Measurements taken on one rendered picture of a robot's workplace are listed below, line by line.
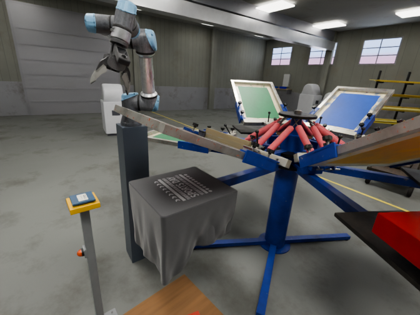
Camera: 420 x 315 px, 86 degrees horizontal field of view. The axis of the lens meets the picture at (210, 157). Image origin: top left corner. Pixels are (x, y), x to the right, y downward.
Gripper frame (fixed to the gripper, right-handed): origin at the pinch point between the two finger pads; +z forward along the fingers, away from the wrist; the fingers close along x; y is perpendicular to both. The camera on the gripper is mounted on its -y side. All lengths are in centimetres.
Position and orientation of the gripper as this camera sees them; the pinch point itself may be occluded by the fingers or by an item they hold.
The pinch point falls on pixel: (110, 90)
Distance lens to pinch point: 106.3
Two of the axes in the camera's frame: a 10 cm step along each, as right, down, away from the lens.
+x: -7.3, -1.2, -6.7
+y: -6.2, -2.9, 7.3
